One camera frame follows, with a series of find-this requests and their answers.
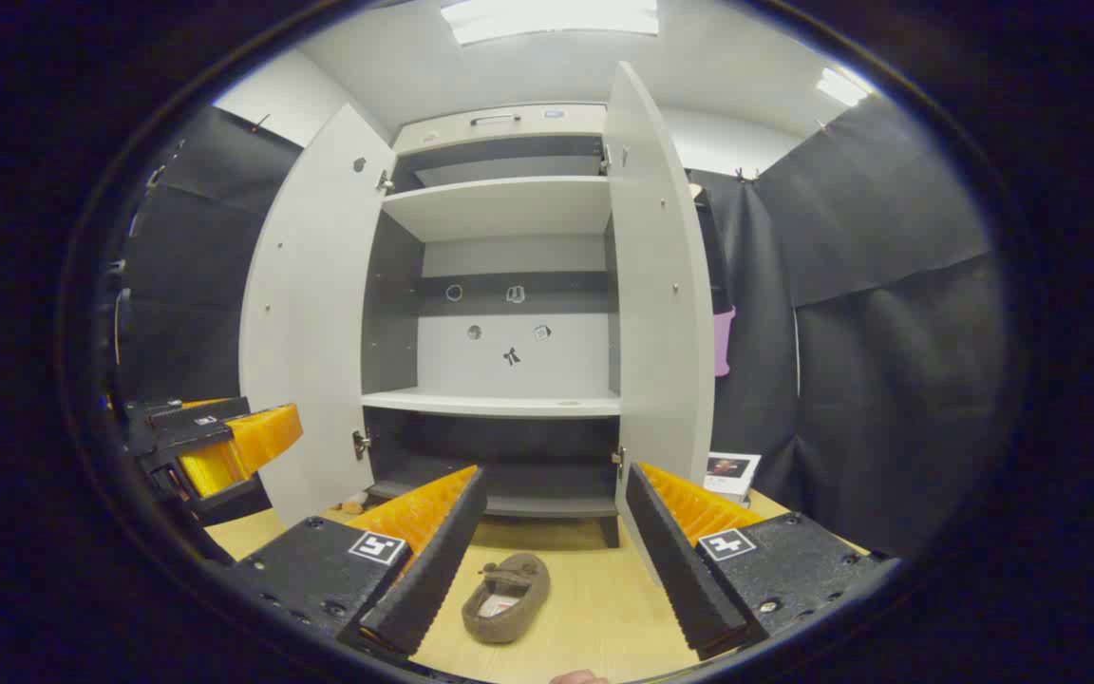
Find brown fuzzy shoe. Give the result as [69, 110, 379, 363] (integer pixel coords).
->
[461, 553, 551, 645]

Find long ceiling light panel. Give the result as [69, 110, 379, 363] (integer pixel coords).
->
[441, 0, 660, 47]

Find small ceiling light panel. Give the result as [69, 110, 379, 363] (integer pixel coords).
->
[815, 66, 871, 107]

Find grey cabinet door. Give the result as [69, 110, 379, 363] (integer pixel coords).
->
[601, 62, 717, 576]
[239, 103, 398, 528]

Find grey shoe cabinet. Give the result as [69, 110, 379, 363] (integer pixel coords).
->
[360, 103, 626, 549]

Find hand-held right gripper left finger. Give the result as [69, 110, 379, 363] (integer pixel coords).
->
[224, 464, 489, 658]

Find stack of books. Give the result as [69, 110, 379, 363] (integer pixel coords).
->
[704, 451, 763, 504]

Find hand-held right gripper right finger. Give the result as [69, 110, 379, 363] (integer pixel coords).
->
[625, 462, 899, 662]

